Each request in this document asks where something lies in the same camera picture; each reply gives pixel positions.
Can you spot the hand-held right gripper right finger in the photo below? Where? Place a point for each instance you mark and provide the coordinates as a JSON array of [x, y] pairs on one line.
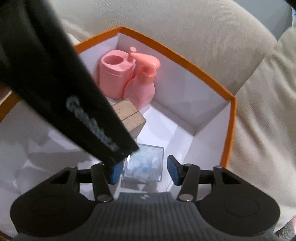
[[174, 169]]

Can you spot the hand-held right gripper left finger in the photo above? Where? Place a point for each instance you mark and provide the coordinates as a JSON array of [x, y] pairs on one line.
[[115, 174]]

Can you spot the clear plastic box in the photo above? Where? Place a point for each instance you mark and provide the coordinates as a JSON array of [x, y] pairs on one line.
[[145, 166]]

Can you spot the orange cardboard box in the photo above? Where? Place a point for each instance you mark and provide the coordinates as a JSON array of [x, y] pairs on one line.
[[185, 99]]

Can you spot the pink plastic cup holder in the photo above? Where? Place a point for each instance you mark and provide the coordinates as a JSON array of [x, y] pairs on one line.
[[111, 78]]

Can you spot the small brown cardboard box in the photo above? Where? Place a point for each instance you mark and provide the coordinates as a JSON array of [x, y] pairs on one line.
[[133, 120]]

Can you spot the pink pump bottle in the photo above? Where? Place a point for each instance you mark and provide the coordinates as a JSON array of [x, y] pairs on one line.
[[138, 92]]

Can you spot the beige sofa cushion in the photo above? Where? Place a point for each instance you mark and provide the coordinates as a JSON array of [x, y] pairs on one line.
[[266, 115]]

